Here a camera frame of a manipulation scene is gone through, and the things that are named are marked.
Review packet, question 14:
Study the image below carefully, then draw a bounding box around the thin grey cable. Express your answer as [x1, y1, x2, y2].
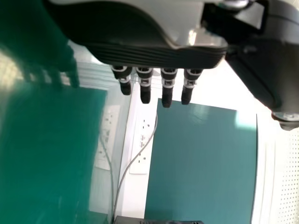
[113, 109, 159, 218]

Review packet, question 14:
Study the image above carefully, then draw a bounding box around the black oven with glass door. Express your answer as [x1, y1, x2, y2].
[114, 215, 204, 224]

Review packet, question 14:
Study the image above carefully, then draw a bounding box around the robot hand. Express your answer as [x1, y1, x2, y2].
[43, 0, 299, 131]

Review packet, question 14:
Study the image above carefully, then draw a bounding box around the white perforated cable duct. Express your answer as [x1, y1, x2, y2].
[279, 129, 299, 224]

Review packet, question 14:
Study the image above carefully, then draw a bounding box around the white socket strip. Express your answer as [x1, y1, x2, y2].
[129, 111, 157, 175]

